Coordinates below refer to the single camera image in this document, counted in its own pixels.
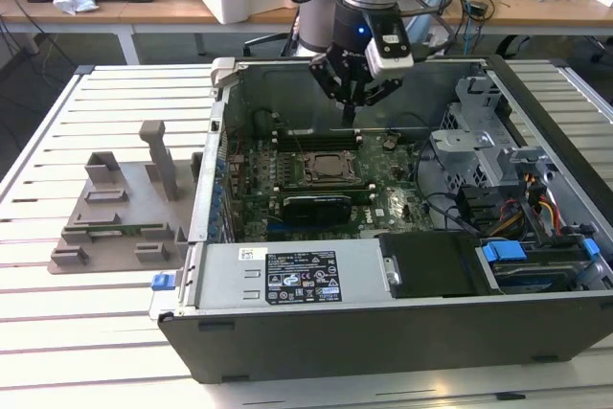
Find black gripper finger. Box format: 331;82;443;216
350;77;403;129
308;52;352;129

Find CPU socket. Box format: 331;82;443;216
301;149;361;187

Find black RAM slot bank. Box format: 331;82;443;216
273;127;361;152
280;180;375;203

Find black round component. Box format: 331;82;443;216
252;109;275;138

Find green motherboard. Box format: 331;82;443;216
224;129;432;242

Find metal drive cage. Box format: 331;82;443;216
428;73;556;194

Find black graphics card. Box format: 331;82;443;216
280;193;352;228

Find black plastic shroud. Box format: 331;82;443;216
375;231;499;299

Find hard disk in blue carrier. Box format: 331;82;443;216
476;240;594;295

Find grey power supply unit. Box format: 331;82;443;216
193;239;398;310

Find grey parts rack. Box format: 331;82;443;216
46;120;205;277

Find open black PC case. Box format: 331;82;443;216
148;54;613;384

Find green RAM stick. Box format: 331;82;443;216
88;222;163;239

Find crumpled white paper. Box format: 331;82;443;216
52;0;101;16

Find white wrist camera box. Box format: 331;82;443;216
364;20;416;79

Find pale grey case handle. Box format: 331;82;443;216
210;57;248;90

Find red yellow wire bundle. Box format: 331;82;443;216
524;173;562;232

